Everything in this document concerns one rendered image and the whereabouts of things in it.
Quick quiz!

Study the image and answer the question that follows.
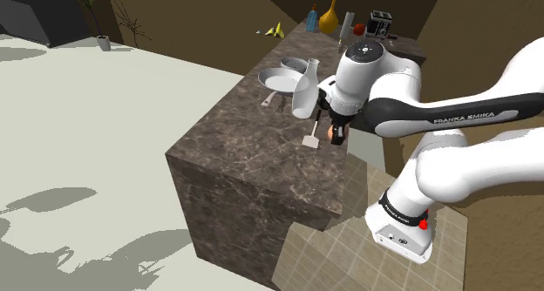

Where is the white tall-necked vase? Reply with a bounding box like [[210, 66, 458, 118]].
[[291, 58, 321, 120]]

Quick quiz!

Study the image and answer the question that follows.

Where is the white frying pan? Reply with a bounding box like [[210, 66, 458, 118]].
[[257, 66, 304, 109]]

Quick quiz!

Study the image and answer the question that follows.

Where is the white bowl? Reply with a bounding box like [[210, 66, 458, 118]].
[[280, 57, 309, 74]]

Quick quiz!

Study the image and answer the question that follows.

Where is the yellow long-necked vase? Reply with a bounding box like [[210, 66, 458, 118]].
[[318, 0, 341, 35]]

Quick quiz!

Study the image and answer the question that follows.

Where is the black and white toaster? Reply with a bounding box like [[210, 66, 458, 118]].
[[365, 10, 393, 39]]

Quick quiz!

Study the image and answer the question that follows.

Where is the blue bottle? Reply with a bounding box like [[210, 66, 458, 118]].
[[305, 3, 319, 33]]

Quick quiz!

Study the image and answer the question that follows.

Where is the yellow toy figure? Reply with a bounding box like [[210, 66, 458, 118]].
[[255, 21, 286, 40]]

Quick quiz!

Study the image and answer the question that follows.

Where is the tan tiled robot stand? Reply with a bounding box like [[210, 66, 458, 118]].
[[270, 152, 469, 291]]

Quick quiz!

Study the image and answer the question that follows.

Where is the green plant in white pot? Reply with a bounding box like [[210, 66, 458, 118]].
[[71, 0, 112, 53]]

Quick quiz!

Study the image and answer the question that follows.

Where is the dark grey cabinet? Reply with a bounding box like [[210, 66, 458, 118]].
[[0, 0, 92, 49]]

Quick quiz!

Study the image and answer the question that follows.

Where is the black-handled white spatula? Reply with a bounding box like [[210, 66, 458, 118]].
[[301, 109, 323, 150]]

